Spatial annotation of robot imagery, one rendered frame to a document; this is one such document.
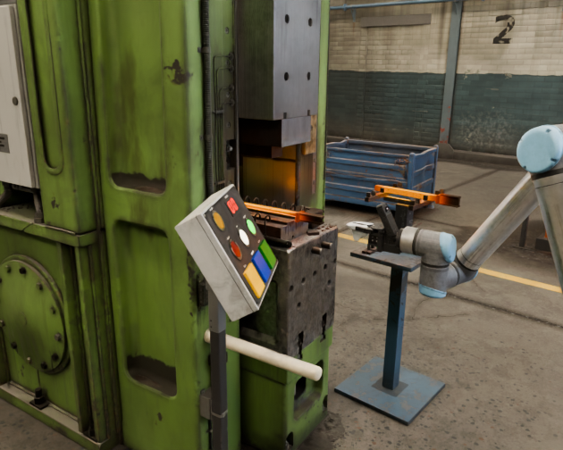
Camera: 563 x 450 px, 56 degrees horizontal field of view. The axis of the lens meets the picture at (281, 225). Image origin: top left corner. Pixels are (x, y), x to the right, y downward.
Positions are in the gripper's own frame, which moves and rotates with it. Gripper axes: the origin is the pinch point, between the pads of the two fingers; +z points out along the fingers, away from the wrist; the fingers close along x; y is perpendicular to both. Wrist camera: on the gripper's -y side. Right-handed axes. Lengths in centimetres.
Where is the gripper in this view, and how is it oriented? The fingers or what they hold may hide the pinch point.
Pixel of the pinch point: (349, 223)
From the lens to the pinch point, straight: 188.6
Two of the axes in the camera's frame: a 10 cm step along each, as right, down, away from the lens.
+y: -0.1, 9.6, 2.9
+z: -8.4, -1.7, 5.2
